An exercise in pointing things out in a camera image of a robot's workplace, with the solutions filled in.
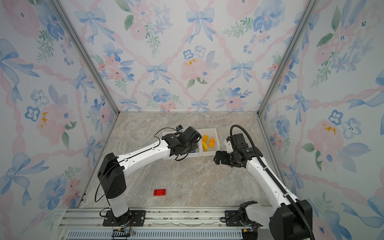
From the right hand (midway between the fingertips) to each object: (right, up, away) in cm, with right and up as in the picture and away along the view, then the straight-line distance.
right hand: (221, 158), depth 82 cm
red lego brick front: (-34, -18, -1) cm, 38 cm away
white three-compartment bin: (-11, +2, +11) cm, 16 cm away
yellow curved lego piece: (-9, +6, +16) cm, 19 cm away
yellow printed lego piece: (-4, +7, +17) cm, 19 cm away
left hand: (-14, +8, +1) cm, 16 cm away
